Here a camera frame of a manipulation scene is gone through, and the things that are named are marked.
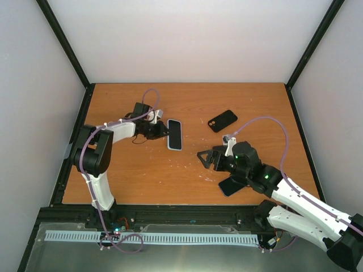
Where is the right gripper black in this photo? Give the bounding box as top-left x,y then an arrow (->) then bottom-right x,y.
197,149 -> 250,179

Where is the light blue phone case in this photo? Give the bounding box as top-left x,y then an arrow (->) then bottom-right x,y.
166,118 -> 183,151

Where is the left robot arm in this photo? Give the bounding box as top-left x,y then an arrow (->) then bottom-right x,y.
70,103 -> 168,228

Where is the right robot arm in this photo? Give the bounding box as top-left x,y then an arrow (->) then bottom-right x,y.
197,138 -> 362,271

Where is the blue-edged black phone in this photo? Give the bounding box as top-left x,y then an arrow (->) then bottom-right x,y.
218,177 -> 245,197

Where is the black phone case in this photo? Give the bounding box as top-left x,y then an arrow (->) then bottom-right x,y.
208,110 -> 238,133

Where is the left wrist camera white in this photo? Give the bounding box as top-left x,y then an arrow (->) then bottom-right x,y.
147,109 -> 163,125

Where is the black front rail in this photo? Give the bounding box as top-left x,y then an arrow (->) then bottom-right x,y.
36,204 -> 274,235

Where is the light blue cable duct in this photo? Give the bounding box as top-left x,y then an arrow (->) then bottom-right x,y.
44,230 -> 259,247

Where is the left black frame post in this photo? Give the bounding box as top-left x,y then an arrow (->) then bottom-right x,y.
35,0 -> 96,91

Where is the black frame post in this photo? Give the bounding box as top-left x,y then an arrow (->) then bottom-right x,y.
35,0 -> 96,91
285,0 -> 346,91

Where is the right black frame post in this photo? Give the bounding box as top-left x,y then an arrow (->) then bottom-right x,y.
285,0 -> 346,91

